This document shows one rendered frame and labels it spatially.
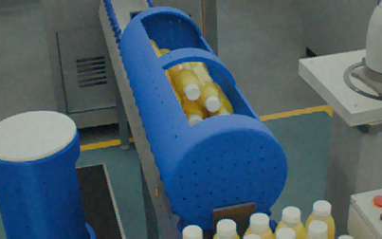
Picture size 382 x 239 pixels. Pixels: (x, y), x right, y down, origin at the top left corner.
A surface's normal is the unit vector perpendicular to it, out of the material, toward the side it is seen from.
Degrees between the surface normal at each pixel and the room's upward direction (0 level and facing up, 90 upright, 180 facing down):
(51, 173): 90
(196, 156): 90
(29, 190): 90
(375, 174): 90
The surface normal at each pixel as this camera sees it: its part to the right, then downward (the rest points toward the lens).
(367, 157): -0.50, 0.43
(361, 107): -0.05, -0.86
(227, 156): 0.22, 0.47
